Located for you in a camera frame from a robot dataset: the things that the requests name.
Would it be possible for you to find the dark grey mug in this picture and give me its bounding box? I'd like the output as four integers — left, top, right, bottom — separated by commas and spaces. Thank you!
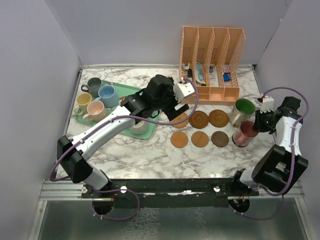
80, 77, 105, 98

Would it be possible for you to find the green floral mug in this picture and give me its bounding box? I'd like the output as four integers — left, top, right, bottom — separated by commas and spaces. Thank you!
229, 98, 256, 127

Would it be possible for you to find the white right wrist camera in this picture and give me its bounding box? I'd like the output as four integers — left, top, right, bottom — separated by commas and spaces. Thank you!
260, 95, 274, 114

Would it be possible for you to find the green floral tray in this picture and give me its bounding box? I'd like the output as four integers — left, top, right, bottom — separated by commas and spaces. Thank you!
74, 80, 156, 140

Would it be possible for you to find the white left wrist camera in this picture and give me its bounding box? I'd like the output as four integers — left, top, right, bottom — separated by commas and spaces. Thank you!
173, 82, 195, 103

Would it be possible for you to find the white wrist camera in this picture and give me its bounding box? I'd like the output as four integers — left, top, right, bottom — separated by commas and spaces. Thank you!
260, 95, 274, 114
173, 82, 195, 103

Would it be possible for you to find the pink red mug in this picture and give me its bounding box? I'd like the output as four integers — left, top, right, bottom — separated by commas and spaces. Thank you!
232, 120, 259, 148

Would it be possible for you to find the pale yellow mug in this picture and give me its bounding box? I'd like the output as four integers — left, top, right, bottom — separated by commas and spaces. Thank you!
73, 92, 93, 116

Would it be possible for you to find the pale pink mug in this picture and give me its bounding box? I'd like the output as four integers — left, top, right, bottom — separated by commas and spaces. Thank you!
82, 100, 108, 122

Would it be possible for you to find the grey white mug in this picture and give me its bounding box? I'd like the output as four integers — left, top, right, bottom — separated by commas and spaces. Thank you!
129, 120, 148, 135

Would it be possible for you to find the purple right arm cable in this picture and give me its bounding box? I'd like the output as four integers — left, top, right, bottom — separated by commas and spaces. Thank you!
259, 86, 310, 221

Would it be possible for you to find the light blue mug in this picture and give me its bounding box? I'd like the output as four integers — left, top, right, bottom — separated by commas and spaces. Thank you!
95, 85, 119, 108

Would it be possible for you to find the woven rattan coaster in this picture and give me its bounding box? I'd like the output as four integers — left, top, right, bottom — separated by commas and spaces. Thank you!
170, 112, 189, 128

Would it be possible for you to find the peach plastic desk organizer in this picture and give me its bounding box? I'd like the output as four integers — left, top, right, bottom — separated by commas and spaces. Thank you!
178, 26, 246, 106

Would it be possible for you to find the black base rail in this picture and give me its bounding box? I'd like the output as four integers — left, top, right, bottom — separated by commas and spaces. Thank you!
81, 172, 258, 208

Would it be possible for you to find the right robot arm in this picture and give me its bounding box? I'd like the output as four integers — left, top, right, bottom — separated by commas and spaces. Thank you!
229, 95, 309, 196

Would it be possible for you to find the grooved brown wooden coaster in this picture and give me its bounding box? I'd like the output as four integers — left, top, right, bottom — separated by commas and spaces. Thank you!
189, 110, 209, 129

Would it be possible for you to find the light orange wooden coaster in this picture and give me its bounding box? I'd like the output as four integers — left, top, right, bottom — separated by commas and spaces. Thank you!
170, 131, 189, 148

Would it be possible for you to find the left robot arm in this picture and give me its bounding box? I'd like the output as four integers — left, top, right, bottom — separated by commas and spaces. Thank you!
56, 74, 195, 198

